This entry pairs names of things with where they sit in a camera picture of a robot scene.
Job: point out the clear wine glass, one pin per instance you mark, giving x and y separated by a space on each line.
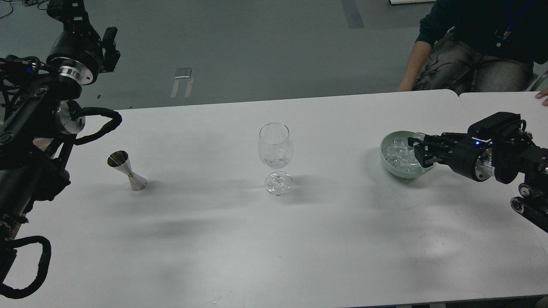
275 150

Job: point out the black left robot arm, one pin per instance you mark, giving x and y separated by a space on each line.
43 123

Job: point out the seated person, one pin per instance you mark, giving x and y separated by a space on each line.
478 46

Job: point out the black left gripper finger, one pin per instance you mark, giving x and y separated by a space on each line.
111 54

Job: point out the green bowl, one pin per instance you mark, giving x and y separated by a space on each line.
402 173

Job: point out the adjacent white table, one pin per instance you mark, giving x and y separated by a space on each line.
482 105

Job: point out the clear ice cubes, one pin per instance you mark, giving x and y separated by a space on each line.
400 155

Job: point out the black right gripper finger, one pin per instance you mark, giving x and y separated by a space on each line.
442 141
427 154

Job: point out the steel double jigger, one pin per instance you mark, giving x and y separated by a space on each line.
119 160

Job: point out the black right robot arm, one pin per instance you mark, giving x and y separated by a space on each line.
497 147

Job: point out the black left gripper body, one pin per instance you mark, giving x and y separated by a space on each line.
78 46

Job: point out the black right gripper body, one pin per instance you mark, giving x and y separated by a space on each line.
471 159

